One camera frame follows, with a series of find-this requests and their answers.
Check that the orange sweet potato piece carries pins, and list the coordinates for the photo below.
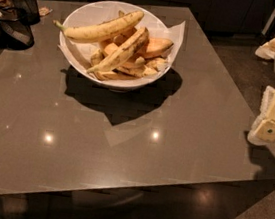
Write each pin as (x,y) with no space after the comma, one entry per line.
(155,47)

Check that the long upper yellow banana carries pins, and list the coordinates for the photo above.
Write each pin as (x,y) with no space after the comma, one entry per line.
(102,31)

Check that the black mesh basket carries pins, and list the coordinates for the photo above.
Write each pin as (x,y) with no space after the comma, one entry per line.
(31,10)

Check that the small crumpled wrapper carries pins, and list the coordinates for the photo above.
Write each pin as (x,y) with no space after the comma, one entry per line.
(44,11)

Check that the bottom banana in bowl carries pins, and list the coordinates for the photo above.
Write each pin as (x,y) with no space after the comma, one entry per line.
(112,76)

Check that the white bowl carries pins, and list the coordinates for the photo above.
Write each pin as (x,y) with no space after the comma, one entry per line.
(117,6)

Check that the dark tray with items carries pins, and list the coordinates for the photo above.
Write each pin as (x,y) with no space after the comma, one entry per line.
(16,31)

